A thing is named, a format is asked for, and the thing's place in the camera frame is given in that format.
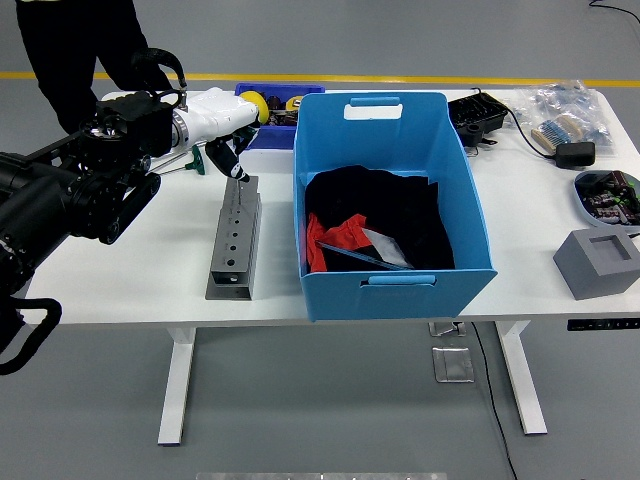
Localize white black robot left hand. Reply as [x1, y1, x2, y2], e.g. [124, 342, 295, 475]
[185, 87, 262, 184]

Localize grey metal tool rack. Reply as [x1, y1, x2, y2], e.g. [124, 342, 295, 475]
[204, 174, 264, 302]

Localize light blue folding box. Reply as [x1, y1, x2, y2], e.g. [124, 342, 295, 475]
[292, 91, 499, 324]

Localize yellow lemon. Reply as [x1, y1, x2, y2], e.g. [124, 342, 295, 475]
[238, 89, 269, 124]

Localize dark blue plastic bin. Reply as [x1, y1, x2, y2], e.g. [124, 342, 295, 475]
[234, 82, 327, 151]

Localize person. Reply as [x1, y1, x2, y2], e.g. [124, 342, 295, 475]
[14, 0, 174, 135]

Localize orange cloth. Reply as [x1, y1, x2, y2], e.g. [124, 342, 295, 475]
[304, 212, 374, 271]

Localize black cloth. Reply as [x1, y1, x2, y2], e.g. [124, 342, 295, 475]
[303, 165, 456, 272]

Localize white grey cloth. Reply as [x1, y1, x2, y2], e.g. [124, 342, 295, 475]
[362, 227, 414, 269]

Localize black plastic tray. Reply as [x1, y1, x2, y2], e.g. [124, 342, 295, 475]
[446, 91, 510, 150]

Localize white table leg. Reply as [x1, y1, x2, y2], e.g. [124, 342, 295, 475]
[157, 327, 197, 447]
[494, 319, 549, 436]

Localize small metal floor plate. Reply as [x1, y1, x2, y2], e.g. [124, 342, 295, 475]
[428, 321, 467, 337]

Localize beige resistor tape strip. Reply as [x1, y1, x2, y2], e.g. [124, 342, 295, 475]
[530, 113, 586, 155]

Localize large metal floor plate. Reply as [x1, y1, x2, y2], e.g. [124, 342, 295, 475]
[432, 346, 475, 385]

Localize clear plastic parts bags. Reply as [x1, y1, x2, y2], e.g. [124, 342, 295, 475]
[507, 79, 615, 151]

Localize black power adapter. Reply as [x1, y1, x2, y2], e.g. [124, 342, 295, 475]
[554, 141, 597, 170]

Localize blue oval dish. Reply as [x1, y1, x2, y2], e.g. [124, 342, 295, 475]
[572, 169, 640, 229]

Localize grey block with square recess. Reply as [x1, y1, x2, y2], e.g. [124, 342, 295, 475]
[552, 227, 640, 301]

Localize black table control panel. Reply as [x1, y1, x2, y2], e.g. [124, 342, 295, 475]
[566, 317, 640, 332]

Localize short green T-handle hex key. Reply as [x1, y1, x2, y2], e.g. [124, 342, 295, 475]
[149, 145, 207, 176]

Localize black adapter cable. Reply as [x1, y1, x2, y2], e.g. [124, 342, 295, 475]
[469, 87, 559, 161]

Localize black looped floor cable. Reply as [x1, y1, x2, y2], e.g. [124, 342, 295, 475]
[587, 0, 640, 26]

